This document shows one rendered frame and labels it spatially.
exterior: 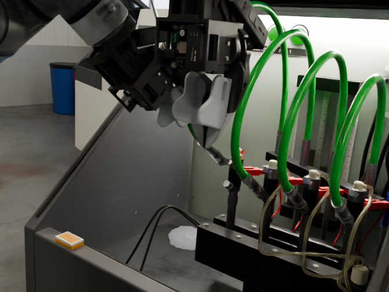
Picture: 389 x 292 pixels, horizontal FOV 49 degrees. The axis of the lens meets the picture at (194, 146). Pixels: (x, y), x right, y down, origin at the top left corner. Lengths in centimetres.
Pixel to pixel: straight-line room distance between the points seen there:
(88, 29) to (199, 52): 20
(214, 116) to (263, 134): 65
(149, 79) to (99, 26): 10
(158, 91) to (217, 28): 20
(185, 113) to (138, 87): 11
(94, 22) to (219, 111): 21
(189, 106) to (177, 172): 74
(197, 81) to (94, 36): 16
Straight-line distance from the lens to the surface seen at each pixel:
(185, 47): 48
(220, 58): 47
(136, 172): 111
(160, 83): 63
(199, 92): 52
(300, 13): 106
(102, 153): 101
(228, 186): 85
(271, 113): 113
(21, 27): 60
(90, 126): 439
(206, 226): 90
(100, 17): 59
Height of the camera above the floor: 136
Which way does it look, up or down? 15 degrees down
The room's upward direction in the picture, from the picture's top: 4 degrees clockwise
